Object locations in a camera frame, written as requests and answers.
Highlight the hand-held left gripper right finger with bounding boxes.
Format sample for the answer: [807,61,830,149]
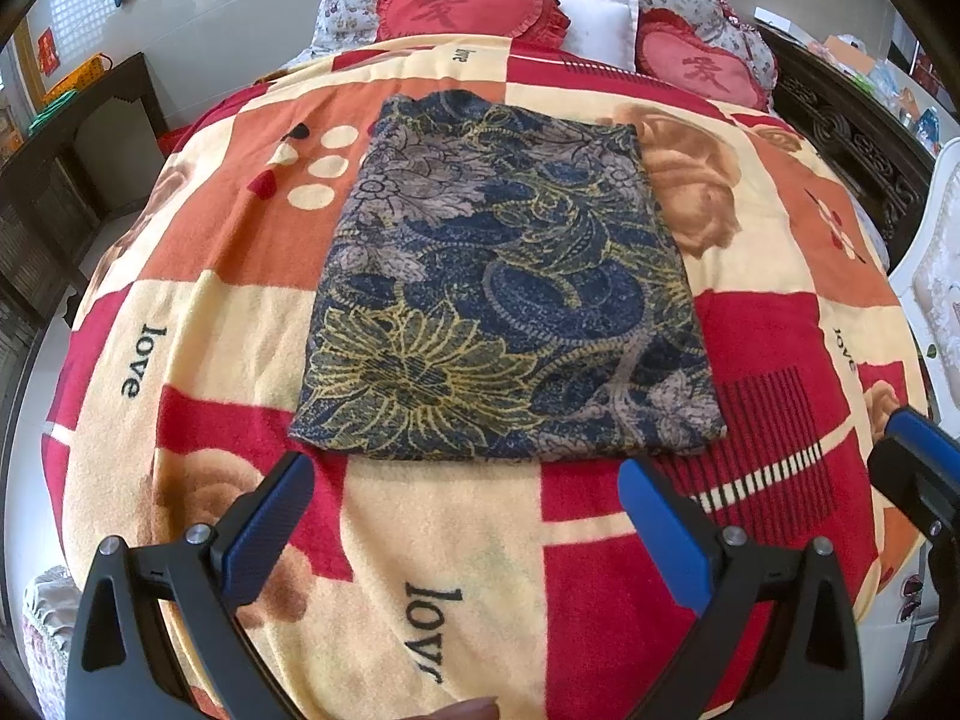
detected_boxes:
[616,456,886,720]

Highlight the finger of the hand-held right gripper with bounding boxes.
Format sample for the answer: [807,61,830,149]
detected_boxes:
[868,405,960,541]

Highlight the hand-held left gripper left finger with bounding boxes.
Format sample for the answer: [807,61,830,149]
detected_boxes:
[66,452,320,720]

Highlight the dark floral print shirt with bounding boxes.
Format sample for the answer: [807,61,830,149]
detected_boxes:
[289,90,730,462]

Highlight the person's left hand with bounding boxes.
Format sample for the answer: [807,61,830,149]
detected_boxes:
[431,697,502,720]

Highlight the white upholstered chair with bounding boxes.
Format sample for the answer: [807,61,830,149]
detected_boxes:
[889,136,960,421]

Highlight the orange red patchwork blanket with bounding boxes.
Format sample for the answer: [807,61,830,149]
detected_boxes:
[41,36,931,720]

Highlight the white lace bed skirt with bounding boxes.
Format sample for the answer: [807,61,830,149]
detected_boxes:
[21,566,83,720]

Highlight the carved dark wooden cabinet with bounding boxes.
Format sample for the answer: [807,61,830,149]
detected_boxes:
[754,19,935,271]

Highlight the pile of papers and packets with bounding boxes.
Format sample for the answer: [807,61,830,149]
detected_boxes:
[814,34,946,158]

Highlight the metal rack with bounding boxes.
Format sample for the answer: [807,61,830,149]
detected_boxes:
[907,37,960,102]

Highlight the dark wooden desk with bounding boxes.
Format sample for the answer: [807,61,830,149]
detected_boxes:
[0,52,170,331]

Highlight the small red heart pillow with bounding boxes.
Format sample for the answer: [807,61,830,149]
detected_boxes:
[634,9,772,112]

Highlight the green flat packet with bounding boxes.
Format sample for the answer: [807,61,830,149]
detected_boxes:
[26,90,80,132]

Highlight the yellow box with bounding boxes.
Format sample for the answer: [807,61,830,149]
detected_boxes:
[43,54,113,107]

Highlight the white pillow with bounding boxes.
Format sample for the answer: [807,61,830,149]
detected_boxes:
[540,0,642,68]

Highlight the large red heart pillow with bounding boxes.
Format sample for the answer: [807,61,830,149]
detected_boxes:
[375,0,572,46]

